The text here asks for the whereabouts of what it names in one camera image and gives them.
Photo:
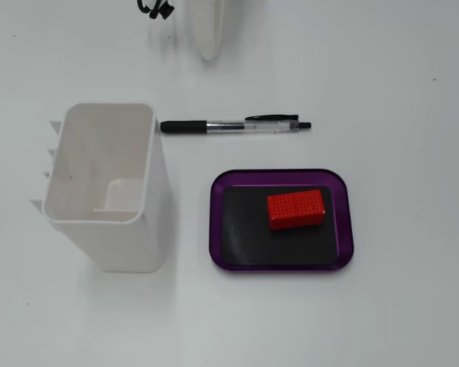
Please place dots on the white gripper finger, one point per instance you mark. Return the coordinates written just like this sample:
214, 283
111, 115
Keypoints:
208, 26

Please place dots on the clear black gel pen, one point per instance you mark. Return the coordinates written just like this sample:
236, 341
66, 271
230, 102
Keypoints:
183, 127

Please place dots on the white plastic pen holder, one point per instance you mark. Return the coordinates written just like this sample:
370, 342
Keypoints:
137, 244

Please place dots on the purple metal tray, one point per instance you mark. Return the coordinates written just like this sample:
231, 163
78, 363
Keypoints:
218, 214

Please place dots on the red studded block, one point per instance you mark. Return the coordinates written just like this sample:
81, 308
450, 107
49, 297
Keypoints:
294, 210

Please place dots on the black tray liner mat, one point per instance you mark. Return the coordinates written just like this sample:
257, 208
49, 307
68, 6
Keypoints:
252, 241

